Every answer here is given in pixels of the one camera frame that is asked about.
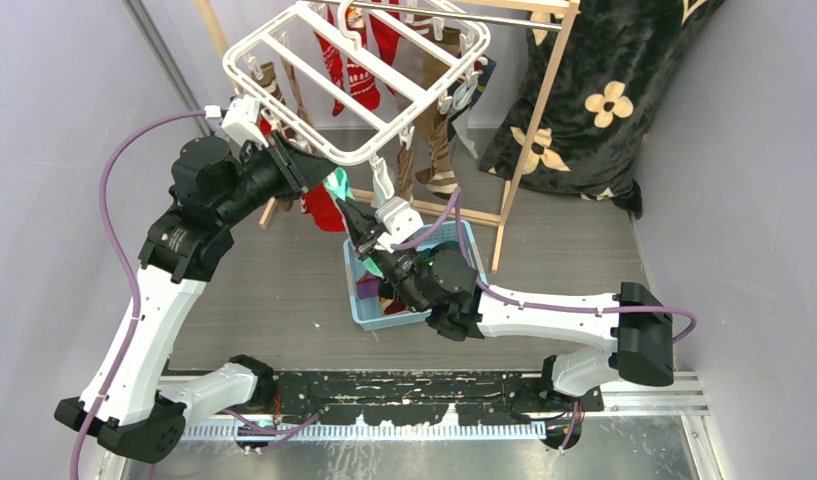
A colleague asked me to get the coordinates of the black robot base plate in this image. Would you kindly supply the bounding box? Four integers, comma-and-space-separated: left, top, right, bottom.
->
211, 369, 605, 428

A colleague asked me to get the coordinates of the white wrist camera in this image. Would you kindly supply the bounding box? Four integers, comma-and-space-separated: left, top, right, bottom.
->
374, 196, 424, 253
203, 94, 269, 149

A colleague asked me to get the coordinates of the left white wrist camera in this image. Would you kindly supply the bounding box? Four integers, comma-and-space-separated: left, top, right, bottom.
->
203, 94, 269, 149

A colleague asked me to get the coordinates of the beige argyle sock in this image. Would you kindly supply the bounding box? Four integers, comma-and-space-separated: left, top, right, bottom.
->
396, 144, 415, 203

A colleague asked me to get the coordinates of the white plastic clip hanger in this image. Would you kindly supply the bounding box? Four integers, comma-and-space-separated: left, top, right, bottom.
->
222, 1, 491, 166

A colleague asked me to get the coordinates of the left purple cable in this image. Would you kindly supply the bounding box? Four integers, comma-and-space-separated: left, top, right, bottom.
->
68, 108, 323, 480

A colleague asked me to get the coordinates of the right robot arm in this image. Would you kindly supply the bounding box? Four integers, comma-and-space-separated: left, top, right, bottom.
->
336, 198, 674, 411

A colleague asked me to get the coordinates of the light blue plastic basket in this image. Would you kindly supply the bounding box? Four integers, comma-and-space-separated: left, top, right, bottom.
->
342, 220, 488, 331

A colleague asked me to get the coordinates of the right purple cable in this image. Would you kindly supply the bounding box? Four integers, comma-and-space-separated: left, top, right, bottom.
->
389, 186, 699, 454

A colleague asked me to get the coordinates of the brown striped sock rear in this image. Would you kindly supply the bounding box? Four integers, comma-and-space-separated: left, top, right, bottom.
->
254, 62, 310, 139

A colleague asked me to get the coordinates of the metal hanging rod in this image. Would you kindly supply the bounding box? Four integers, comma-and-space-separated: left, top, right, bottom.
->
349, 2, 563, 32

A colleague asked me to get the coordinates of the wooden drying rack frame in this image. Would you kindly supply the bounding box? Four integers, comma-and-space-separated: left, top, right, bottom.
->
195, 0, 583, 274

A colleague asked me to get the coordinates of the red snowflake sock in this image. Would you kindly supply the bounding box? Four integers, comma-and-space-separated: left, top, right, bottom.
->
315, 4, 380, 117

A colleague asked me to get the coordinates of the mint green sock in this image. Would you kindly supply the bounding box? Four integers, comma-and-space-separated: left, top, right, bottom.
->
322, 167, 354, 221

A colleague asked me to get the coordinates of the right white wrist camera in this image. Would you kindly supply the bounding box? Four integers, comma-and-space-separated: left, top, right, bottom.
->
374, 196, 424, 253

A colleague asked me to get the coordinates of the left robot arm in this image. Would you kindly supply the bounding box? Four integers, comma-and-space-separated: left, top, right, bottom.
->
54, 134, 334, 464

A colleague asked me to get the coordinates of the red sock plain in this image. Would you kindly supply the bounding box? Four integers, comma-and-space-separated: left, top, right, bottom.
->
370, 14, 400, 67

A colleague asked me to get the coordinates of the purple cable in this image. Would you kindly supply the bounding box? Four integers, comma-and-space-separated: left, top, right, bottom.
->
68, 108, 323, 480
389, 186, 699, 454

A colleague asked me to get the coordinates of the red beige cuffed sock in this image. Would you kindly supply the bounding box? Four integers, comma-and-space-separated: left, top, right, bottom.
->
300, 185, 345, 233

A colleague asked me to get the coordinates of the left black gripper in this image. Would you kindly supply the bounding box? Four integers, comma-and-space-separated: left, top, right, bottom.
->
216, 129, 335, 228

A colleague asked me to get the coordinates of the black floral blanket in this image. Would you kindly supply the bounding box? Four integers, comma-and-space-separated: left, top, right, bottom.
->
479, 0, 727, 219

